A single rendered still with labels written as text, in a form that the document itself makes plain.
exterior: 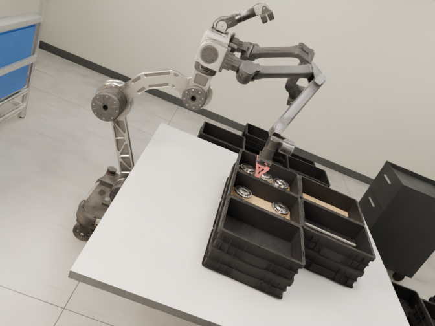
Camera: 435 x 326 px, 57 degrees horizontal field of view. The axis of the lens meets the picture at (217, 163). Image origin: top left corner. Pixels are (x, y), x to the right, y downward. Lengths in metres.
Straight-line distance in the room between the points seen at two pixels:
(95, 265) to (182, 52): 3.90
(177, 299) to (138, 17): 4.12
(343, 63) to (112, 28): 2.87
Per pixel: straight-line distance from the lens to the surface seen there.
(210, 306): 1.72
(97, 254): 1.73
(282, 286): 1.88
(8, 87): 3.55
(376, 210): 3.74
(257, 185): 2.24
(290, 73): 2.12
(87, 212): 2.65
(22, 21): 3.41
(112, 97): 2.43
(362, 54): 5.32
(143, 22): 5.29
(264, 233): 2.02
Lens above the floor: 1.88
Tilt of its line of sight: 26 degrees down
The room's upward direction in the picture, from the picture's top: 25 degrees clockwise
